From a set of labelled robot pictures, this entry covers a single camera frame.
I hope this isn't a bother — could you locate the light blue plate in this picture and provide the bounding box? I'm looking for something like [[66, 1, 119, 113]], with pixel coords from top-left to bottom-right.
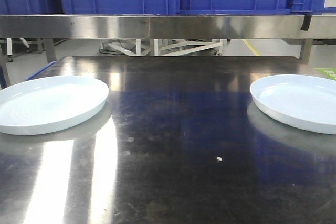
[[1, 76, 109, 135], [250, 74, 335, 135]]

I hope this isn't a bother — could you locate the white metal frame background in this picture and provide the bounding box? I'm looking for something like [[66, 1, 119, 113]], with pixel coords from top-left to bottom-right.
[[99, 39, 225, 57]]

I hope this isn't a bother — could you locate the black tape strip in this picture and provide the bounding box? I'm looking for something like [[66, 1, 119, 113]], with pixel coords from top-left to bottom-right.
[[300, 15, 312, 31]]

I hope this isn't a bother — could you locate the stainless steel shelf rail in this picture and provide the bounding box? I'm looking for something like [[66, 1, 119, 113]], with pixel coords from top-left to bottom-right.
[[1, 14, 335, 39]]

